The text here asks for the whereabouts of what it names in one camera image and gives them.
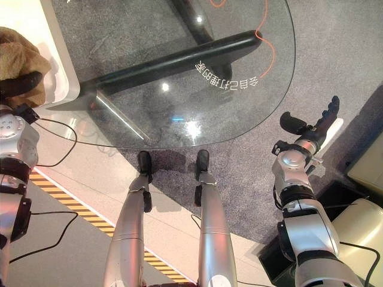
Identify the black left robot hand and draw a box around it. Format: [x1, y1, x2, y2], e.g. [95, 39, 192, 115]
[0, 70, 44, 105]

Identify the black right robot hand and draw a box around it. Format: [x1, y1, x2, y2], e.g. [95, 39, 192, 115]
[279, 95, 341, 145]

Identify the yellow black hazard tape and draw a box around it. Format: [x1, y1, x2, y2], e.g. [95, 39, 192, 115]
[28, 171, 193, 284]

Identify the silver left robot leg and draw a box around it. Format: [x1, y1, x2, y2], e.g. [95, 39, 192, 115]
[103, 150, 154, 287]

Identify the short black table base beam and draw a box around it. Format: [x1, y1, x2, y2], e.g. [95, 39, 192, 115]
[169, 0, 234, 79]

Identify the cream cabinet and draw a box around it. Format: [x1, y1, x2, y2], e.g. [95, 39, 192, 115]
[346, 139, 383, 196]

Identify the cream rounded seat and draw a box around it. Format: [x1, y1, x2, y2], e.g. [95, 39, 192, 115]
[330, 198, 383, 287]

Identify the brown cloth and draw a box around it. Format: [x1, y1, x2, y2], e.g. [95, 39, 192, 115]
[0, 26, 52, 108]

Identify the orange cable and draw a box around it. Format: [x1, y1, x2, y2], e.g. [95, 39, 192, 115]
[208, 0, 276, 79]

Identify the grey carpet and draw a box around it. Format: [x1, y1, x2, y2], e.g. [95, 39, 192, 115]
[50, 0, 383, 245]

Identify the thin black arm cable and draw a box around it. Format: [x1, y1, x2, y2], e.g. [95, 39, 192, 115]
[8, 210, 79, 264]
[339, 240, 381, 287]
[29, 117, 78, 167]

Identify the long black table base beam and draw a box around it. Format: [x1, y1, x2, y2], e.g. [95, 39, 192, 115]
[78, 29, 263, 97]

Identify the white rounded table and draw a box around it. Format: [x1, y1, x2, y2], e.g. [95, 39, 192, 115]
[0, 0, 81, 109]

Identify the silver right robot leg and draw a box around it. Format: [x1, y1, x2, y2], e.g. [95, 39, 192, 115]
[194, 149, 236, 287]

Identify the silver robot leg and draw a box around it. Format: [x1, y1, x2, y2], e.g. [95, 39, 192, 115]
[194, 149, 236, 287]
[103, 150, 154, 287]

